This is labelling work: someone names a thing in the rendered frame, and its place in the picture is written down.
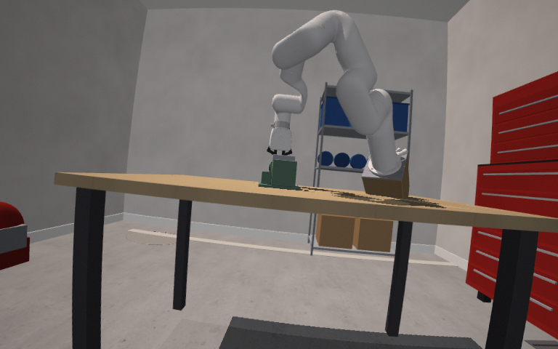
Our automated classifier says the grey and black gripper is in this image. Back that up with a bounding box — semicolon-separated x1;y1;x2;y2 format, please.
267;127;292;156

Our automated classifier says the green slide mechanism with black handwheel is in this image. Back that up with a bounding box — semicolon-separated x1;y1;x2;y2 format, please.
258;154;301;190

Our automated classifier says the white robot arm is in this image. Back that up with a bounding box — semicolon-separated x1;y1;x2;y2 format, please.
271;10;408;175

